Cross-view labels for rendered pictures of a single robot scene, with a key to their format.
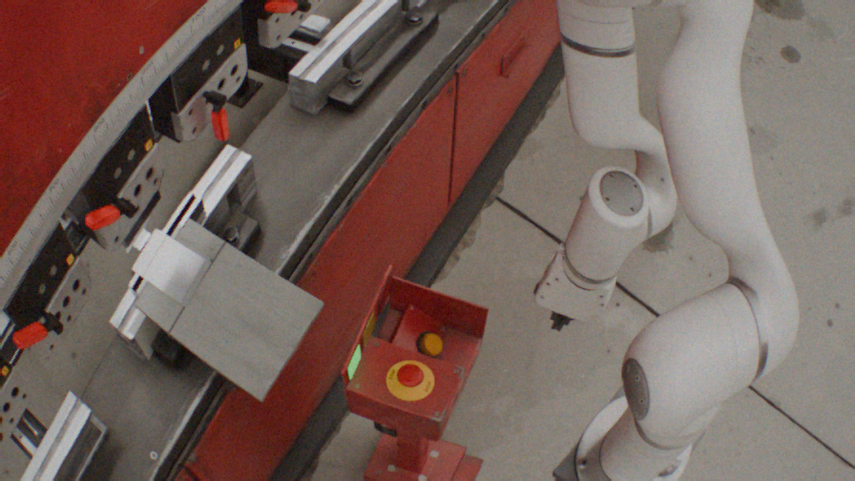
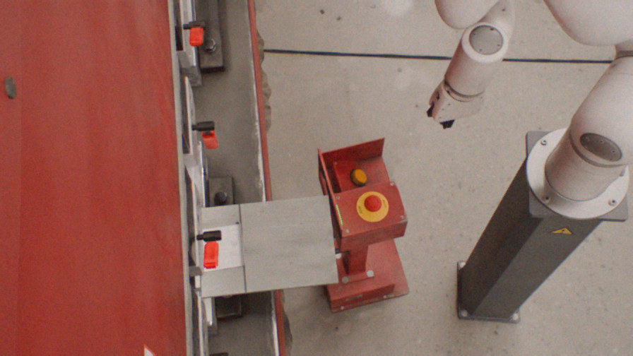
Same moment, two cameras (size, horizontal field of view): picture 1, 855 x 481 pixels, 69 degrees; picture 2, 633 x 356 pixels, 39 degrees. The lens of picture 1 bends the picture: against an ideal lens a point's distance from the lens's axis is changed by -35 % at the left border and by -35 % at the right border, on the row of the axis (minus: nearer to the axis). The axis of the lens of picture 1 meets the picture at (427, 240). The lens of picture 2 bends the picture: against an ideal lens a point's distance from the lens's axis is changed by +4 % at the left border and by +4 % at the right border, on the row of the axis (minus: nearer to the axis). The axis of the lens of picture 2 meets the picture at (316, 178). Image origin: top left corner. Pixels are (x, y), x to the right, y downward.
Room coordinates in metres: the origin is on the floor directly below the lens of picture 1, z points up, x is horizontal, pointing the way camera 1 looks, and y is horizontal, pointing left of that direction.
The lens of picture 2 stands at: (0.05, 0.46, 2.65)
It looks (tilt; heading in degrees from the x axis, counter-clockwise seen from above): 69 degrees down; 328
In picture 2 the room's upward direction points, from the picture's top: 2 degrees counter-clockwise
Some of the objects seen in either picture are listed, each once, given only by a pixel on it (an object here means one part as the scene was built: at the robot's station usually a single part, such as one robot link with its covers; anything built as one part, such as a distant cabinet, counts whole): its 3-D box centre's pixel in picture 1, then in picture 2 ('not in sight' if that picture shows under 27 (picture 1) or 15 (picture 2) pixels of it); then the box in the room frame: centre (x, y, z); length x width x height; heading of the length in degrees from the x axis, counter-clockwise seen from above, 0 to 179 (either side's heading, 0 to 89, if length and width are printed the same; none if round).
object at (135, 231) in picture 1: (136, 211); not in sight; (0.59, 0.42, 1.13); 0.10 x 0.02 x 0.10; 153
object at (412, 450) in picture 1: (413, 429); (357, 238); (0.58, 0.01, 0.39); 0.05 x 0.05 x 0.54; 72
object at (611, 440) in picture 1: (654, 431); (589, 156); (0.31, -0.30, 1.09); 0.19 x 0.19 x 0.18
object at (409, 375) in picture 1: (409, 378); (372, 205); (0.53, 0.02, 0.79); 0.04 x 0.04 x 0.04
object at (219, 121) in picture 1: (216, 115); (205, 135); (0.70, 0.29, 1.20); 0.04 x 0.02 x 0.10; 63
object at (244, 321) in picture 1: (218, 305); (266, 245); (0.52, 0.29, 1.00); 0.26 x 0.18 x 0.01; 63
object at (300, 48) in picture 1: (224, 29); not in sight; (1.30, 0.48, 0.81); 0.64 x 0.08 x 0.14; 63
